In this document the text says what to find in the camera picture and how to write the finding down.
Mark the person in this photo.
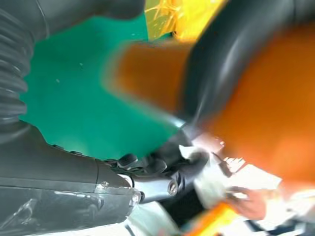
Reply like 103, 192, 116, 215
127, 143, 315, 236

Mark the right arm ribbed grey sleeve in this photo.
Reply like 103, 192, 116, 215
0, 6, 36, 146

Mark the large yellow transparent panel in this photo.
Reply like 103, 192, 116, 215
144, 0, 228, 44

